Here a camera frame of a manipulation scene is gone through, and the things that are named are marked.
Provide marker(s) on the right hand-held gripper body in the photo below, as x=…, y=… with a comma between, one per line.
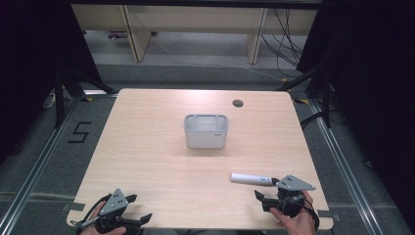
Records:
x=290, y=196

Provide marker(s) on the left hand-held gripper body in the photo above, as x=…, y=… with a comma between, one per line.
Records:
x=114, y=202

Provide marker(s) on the white electric toothbrush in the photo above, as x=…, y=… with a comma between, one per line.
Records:
x=249, y=179

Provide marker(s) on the white toothbrush holder box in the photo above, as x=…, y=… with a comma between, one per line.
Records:
x=206, y=137

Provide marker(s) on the person's left hand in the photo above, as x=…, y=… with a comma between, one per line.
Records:
x=112, y=231

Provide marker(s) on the person's right hand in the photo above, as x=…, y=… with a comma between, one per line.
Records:
x=298, y=225

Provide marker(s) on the grey tape patch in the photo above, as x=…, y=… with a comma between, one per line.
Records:
x=74, y=206
x=329, y=215

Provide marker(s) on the yellow black floor tape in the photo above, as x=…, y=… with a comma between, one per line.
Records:
x=86, y=99
x=301, y=101

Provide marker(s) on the grey round table grommet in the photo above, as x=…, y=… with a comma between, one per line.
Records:
x=238, y=103

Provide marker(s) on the black metal stand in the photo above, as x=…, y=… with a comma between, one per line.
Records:
x=59, y=98
x=326, y=98

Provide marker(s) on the black curtain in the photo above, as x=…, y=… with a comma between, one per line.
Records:
x=29, y=65
x=375, y=81

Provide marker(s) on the dark object under desk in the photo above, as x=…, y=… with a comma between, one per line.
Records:
x=116, y=34

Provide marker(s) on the metal floor rail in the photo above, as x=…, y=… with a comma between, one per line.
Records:
x=345, y=169
x=36, y=169

